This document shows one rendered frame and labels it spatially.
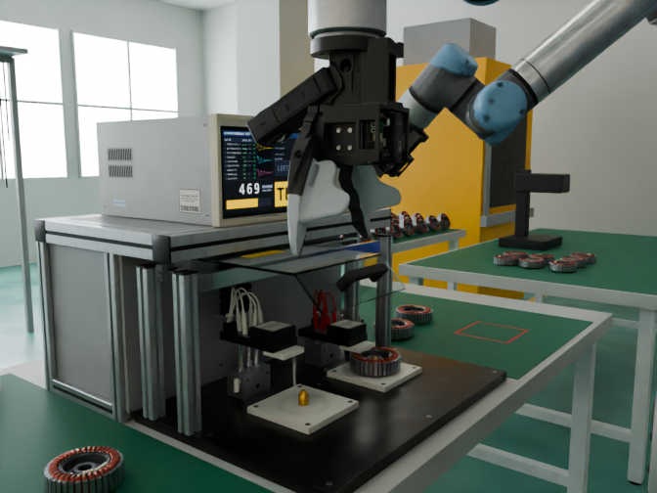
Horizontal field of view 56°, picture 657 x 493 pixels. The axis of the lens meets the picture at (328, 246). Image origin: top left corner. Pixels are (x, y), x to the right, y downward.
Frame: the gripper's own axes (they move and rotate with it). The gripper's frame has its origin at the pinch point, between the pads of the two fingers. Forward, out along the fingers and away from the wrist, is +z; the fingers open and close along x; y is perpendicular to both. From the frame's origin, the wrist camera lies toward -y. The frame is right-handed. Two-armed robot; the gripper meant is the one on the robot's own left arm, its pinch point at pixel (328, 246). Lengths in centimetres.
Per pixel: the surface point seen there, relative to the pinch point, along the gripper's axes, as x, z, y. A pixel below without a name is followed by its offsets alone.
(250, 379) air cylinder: 39, 34, -40
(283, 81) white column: 376, -69, -259
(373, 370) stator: 58, 35, -22
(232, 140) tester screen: 37, -12, -41
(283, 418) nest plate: 32, 37, -28
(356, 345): 63, 32, -29
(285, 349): 40, 27, -32
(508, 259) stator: 224, 37, -35
